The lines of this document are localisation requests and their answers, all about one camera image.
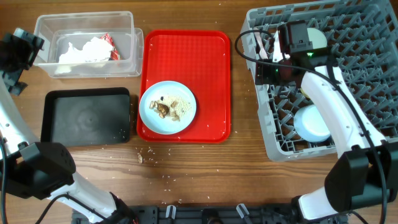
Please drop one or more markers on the clear plastic waste bin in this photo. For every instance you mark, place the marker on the clear plastic waste bin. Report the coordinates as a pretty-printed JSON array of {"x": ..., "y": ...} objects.
[{"x": 62, "y": 32}]

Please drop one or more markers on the red serving tray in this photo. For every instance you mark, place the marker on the red serving tray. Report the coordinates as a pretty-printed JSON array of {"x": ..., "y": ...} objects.
[{"x": 200, "y": 60}]

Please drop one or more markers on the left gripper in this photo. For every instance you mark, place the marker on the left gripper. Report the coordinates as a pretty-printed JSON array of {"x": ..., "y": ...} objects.
[{"x": 30, "y": 45}]

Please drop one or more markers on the food scraps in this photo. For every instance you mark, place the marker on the food scraps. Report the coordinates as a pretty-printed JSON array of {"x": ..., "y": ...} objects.
[{"x": 173, "y": 107}]

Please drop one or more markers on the white napkin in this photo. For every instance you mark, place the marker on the white napkin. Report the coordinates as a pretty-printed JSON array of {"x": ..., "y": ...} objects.
[{"x": 96, "y": 50}]

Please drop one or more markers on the white plastic spoon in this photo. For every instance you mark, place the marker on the white plastic spoon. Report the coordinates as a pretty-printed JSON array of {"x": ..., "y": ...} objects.
[{"x": 262, "y": 51}]

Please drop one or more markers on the grey dishwasher rack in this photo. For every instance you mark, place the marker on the grey dishwasher rack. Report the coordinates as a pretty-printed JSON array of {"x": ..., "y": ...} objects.
[{"x": 363, "y": 37}]

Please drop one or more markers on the yellow plastic cup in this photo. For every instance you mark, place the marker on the yellow plastic cup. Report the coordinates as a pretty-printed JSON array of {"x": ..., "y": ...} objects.
[{"x": 304, "y": 93}]

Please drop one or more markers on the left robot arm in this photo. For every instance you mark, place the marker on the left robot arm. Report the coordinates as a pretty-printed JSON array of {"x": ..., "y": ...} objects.
[{"x": 44, "y": 170}]

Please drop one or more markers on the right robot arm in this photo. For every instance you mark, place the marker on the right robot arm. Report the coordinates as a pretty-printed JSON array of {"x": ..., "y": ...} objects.
[{"x": 365, "y": 173}]

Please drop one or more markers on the light blue plate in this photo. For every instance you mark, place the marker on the light blue plate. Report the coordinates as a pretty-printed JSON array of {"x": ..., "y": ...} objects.
[{"x": 152, "y": 120}]

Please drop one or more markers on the mint green bowl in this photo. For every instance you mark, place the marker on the mint green bowl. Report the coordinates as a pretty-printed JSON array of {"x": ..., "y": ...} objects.
[{"x": 317, "y": 38}]

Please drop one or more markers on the red snack wrapper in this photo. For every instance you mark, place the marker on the red snack wrapper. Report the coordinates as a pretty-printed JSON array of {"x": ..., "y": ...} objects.
[{"x": 115, "y": 55}]

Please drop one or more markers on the white plastic fork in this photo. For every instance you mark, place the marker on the white plastic fork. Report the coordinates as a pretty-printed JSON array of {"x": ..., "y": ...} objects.
[{"x": 277, "y": 54}]

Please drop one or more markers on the light blue bowl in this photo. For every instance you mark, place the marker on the light blue bowl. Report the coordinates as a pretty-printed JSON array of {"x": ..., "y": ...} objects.
[{"x": 309, "y": 124}]

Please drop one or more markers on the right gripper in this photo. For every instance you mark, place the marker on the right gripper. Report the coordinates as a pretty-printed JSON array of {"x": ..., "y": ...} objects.
[{"x": 261, "y": 73}]

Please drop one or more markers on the black plastic tray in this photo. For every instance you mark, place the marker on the black plastic tray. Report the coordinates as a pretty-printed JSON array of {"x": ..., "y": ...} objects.
[{"x": 87, "y": 117}]

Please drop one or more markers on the food crumb on table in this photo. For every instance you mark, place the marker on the food crumb on table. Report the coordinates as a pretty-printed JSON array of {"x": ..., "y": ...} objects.
[{"x": 140, "y": 158}]

